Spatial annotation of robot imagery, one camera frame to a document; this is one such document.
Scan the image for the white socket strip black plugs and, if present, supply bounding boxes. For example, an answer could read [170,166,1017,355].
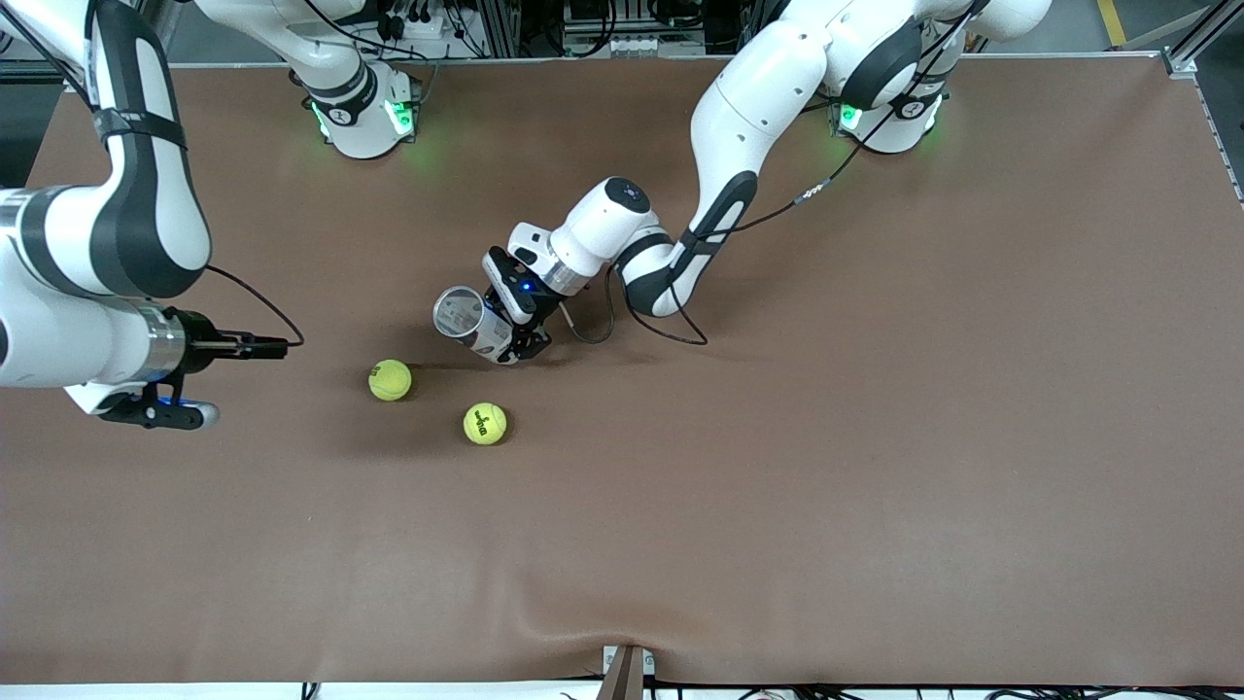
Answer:
[374,0,450,42]

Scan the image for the Wilson tennis ball can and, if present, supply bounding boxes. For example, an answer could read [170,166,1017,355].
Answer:
[432,285,516,366]

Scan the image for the aluminium frame post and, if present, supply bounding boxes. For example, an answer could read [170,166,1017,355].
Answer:
[483,0,524,57]

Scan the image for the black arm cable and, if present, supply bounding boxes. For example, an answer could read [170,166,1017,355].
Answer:
[83,0,305,349]
[559,0,983,348]

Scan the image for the brown table cover mat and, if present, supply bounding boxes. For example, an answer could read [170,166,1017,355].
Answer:
[0,53,1244,687]

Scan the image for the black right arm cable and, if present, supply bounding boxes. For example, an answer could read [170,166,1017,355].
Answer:
[83,0,305,349]

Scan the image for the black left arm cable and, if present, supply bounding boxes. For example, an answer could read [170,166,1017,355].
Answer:
[559,0,983,348]

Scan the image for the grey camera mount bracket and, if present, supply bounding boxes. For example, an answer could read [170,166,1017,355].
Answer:
[601,645,657,700]

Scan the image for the yellow tennis ball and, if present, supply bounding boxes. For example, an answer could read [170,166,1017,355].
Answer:
[463,402,508,446]
[367,359,414,403]

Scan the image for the aluminium frame strut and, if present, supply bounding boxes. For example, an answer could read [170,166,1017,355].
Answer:
[1161,0,1244,205]

